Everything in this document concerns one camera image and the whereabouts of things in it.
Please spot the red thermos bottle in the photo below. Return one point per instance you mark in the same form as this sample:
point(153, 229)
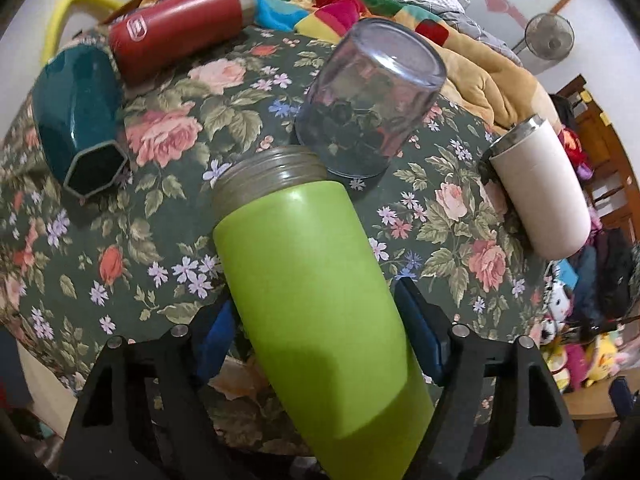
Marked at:
point(153, 38)

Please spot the yellow foam tube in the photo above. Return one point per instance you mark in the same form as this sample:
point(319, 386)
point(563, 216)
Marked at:
point(62, 12)

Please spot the dark green hexagonal cup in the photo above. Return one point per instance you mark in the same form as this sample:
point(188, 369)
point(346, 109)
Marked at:
point(77, 107)

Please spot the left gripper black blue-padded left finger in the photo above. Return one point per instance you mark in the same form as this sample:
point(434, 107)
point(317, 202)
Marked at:
point(140, 414)

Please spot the wooden headboard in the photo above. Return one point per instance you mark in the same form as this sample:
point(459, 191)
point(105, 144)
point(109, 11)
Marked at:
point(613, 190)

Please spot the colourful patchwork blanket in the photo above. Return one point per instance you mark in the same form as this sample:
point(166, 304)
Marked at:
point(480, 79)

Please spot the floral bed sheet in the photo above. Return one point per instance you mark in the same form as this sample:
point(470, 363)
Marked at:
point(140, 258)

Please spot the yellow plush toy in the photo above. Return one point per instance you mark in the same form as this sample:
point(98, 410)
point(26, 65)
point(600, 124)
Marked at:
point(602, 360)

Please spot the standing electric fan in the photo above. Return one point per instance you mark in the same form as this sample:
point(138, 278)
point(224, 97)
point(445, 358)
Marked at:
point(548, 36)

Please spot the red plush toy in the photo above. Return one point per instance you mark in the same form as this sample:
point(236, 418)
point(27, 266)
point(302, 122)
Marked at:
point(576, 154)

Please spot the clear glass cup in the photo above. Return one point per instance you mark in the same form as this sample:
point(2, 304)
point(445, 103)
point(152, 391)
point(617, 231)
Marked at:
point(369, 97)

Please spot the white kitty plush toy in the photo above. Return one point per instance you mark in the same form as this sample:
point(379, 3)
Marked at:
point(559, 306)

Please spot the green thermos bottle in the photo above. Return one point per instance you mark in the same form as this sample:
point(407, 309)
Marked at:
point(319, 314)

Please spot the white thermos cup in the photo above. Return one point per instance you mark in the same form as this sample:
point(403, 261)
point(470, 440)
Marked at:
point(541, 183)

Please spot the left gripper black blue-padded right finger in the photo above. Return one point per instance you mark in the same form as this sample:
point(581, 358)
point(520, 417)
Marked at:
point(499, 415)

